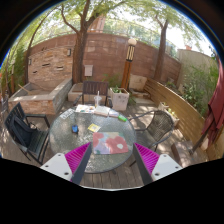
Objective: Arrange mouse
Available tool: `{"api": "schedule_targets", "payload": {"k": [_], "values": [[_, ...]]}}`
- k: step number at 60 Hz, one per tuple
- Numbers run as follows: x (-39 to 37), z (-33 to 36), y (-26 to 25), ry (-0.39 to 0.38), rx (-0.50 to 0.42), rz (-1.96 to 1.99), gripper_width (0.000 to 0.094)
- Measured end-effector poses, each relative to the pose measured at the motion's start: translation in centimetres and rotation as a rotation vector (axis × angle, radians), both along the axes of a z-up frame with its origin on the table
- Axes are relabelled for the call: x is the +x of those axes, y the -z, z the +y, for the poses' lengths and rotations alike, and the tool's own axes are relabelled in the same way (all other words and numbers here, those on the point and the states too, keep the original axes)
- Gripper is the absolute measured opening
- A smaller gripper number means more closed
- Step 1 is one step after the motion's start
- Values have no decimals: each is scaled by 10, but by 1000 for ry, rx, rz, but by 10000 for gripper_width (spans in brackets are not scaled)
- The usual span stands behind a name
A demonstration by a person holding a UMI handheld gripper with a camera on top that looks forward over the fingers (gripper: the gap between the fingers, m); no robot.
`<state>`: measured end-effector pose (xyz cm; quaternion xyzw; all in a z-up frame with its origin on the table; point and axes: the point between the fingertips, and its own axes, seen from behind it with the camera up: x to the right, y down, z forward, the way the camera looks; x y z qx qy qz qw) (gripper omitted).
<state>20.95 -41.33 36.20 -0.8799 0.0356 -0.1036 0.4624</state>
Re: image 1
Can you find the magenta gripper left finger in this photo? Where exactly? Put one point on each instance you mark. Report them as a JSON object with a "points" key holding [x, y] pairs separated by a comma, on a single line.
{"points": [[70, 166]]}

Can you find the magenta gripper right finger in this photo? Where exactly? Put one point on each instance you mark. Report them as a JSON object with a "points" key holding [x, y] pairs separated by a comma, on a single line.
{"points": [[153, 166]]}

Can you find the floral mouse pad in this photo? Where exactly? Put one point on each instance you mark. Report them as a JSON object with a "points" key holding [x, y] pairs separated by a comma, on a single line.
{"points": [[107, 143]]}

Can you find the metal mesh chair right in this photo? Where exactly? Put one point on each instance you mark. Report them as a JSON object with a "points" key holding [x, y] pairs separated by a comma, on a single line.
{"points": [[158, 130]]}

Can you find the yellow sticky note pad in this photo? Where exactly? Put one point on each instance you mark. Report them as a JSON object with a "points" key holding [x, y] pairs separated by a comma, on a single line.
{"points": [[94, 128]]}

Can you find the round glass patio table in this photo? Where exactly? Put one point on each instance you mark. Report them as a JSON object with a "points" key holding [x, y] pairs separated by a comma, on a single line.
{"points": [[63, 140]]}

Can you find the black patio chair left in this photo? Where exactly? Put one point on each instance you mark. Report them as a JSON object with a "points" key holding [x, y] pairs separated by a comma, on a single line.
{"points": [[30, 140]]}

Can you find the green marker pen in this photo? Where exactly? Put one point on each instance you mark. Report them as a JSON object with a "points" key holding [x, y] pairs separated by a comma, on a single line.
{"points": [[122, 118]]}

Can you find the white magazine on table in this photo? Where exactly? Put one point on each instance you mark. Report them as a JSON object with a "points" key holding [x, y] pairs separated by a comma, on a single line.
{"points": [[85, 108]]}

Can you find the wooden slat fence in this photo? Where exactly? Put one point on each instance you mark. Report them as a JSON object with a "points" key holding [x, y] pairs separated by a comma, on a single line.
{"points": [[190, 120]]}

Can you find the clear plastic cup with straw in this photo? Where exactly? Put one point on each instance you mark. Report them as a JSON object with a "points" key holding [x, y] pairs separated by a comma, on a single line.
{"points": [[97, 99]]}

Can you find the stone raised planter box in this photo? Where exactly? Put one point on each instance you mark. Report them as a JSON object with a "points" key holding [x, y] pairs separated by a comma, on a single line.
{"points": [[42, 98]]}

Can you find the folded red patio umbrella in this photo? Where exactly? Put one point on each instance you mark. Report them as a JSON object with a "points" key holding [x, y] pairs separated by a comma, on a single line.
{"points": [[215, 115]]}

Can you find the white square planter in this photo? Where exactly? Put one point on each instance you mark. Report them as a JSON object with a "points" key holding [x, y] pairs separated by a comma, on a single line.
{"points": [[119, 98]]}

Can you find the dark wooden chair back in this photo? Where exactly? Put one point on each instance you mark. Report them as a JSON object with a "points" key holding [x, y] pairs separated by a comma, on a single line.
{"points": [[94, 88]]}

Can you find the large tree trunk centre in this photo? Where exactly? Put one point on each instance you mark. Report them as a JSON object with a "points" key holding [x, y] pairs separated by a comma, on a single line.
{"points": [[81, 36]]}

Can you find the tree trunk right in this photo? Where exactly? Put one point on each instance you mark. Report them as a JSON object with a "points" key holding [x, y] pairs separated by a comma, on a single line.
{"points": [[161, 51]]}

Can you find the wooden lamp post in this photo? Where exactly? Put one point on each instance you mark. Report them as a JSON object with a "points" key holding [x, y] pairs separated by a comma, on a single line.
{"points": [[129, 58]]}

